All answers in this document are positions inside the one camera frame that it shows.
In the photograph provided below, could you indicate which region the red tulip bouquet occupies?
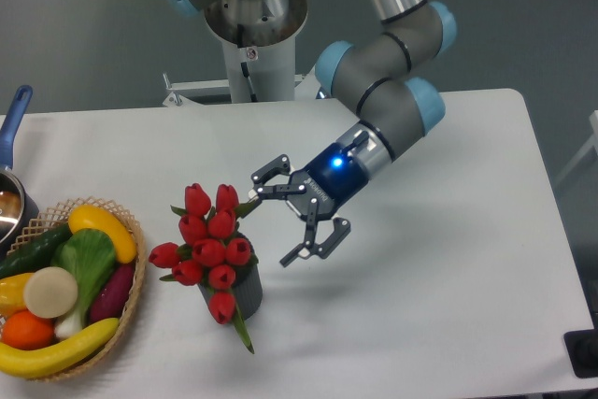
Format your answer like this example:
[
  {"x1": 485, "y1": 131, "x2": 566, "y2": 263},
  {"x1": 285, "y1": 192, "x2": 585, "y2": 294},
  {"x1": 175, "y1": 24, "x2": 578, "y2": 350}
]
[{"x1": 149, "y1": 183, "x2": 263, "y2": 352}]

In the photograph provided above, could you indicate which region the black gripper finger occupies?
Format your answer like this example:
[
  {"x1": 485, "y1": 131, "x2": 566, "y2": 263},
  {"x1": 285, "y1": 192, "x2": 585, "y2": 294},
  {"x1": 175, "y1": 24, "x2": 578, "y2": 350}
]
[
  {"x1": 249, "y1": 154, "x2": 304, "y2": 201},
  {"x1": 278, "y1": 197, "x2": 352, "y2": 268}
]

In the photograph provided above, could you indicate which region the yellow bell pepper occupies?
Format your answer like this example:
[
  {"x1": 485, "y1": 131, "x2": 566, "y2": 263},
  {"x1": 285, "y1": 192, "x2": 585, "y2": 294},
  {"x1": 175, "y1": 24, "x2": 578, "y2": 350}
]
[{"x1": 0, "y1": 272, "x2": 34, "y2": 318}]

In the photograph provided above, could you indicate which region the green bok choy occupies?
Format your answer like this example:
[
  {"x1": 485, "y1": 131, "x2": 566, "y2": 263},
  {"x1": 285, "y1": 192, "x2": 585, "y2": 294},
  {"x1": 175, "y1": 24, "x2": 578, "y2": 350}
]
[{"x1": 51, "y1": 229, "x2": 116, "y2": 340}]

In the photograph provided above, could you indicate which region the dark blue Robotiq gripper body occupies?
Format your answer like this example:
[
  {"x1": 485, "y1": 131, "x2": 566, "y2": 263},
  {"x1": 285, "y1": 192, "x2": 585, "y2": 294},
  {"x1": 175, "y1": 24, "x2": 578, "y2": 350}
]
[{"x1": 287, "y1": 142, "x2": 369, "y2": 221}]

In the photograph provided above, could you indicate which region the white furniture frame at right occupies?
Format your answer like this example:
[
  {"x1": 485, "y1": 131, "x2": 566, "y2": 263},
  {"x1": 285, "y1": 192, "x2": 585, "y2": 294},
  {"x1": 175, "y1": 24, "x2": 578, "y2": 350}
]
[{"x1": 555, "y1": 110, "x2": 597, "y2": 190}]

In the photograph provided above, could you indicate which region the purple sweet potato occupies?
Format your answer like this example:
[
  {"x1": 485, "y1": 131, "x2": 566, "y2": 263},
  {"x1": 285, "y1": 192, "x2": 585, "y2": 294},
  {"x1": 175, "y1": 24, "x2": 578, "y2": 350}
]
[{"x1": 89, "y1": 264, "x2": 135, "y2": 323}]

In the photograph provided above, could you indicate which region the long yellow banana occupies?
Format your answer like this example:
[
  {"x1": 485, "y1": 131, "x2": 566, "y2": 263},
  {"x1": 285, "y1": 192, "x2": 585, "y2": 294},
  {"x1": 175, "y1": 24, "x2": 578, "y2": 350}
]
[{"x1": 1, "y1": 318, "x2": 120, "y2": 379}]

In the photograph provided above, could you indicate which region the orange fruit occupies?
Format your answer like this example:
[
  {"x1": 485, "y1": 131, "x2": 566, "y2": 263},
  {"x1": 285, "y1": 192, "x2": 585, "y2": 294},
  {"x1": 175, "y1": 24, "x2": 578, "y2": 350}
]
[{"x1": 1, "y1": 310, "x2": 54, "y2": 350}]

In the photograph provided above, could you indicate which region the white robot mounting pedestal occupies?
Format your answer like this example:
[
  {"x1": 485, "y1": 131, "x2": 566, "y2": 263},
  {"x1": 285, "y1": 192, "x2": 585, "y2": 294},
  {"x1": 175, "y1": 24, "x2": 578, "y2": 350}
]
[{"x1": 165, "y1": 0, "x2": 307, "y2": 106}]

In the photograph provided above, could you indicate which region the beige round disc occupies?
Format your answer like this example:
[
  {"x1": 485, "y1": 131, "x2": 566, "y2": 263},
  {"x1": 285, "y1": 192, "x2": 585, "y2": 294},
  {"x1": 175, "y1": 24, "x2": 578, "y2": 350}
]
[{"x1": 23, "y1": 266, "x2": 78, "y2": 319}]

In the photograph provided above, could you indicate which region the green cucumber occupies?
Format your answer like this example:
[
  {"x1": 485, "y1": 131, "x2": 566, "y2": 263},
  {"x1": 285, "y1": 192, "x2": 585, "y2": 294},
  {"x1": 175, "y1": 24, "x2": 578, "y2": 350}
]
[{"x1": 1, "y1": 223, "x2": 72, "y2": 278}]

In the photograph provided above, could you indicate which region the blue handled saucepan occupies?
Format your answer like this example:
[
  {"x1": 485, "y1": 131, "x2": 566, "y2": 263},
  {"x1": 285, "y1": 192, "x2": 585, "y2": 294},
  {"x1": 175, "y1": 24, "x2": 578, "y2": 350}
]
[{"x1": 1, "y1": 85, "x2": 38, "y2": 257}]

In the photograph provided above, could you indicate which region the woven wicker basket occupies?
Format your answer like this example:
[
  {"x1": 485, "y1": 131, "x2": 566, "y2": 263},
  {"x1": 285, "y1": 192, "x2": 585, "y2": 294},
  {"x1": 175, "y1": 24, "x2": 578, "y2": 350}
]
[{"x1": 1, "y1": 197, "x2": 146, "y2": 380}]

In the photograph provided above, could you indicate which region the black device at table edge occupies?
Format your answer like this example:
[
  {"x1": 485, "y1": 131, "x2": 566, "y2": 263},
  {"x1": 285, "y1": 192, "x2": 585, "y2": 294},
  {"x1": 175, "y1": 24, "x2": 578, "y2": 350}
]
[{"x1": 563, "y1": 329, "x2": 597, "y2": 378}]

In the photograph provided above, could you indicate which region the dark grey ribbed vase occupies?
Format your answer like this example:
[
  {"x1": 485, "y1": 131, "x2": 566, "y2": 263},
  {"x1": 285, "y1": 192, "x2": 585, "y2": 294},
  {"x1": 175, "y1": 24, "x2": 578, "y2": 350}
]
[{"x1": 192, "y1": 234, "x2": 263, "y2": 324}]

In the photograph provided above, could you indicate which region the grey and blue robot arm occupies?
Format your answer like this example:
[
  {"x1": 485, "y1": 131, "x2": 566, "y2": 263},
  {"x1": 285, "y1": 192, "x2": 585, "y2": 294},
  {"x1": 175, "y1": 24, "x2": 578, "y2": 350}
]
[{"x1": 168, "y1": 0, "x2": 457, "y2": 265}]

